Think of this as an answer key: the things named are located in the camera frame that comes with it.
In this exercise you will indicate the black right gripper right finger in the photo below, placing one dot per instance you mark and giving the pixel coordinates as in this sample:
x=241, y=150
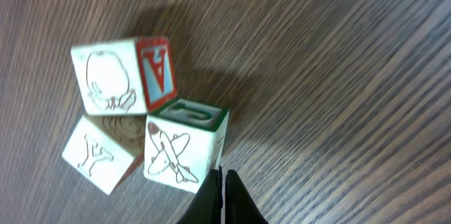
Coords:
x=239, y=206

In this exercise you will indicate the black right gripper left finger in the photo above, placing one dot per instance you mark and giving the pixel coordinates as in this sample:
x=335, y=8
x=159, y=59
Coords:
x=207, y=203

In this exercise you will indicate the red U letter block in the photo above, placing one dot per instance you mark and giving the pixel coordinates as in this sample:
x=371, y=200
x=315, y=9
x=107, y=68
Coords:
x=106, y=149

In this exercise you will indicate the red A letter block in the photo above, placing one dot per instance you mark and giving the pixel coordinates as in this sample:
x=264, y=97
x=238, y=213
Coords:
x=131, y=76

